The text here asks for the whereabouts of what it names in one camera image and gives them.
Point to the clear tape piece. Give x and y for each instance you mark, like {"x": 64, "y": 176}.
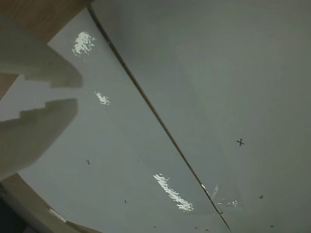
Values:
{"x": 218, "y": 196}

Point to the glossy white sheet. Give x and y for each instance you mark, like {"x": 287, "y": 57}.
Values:
{"x": 116, "y": 145}

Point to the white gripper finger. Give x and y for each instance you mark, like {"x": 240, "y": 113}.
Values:
{"x": 34, "y": 136}
{"x": 36, "y": 60}

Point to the matte white sheet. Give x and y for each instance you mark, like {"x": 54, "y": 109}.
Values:
{"x": 218, "y": 72}

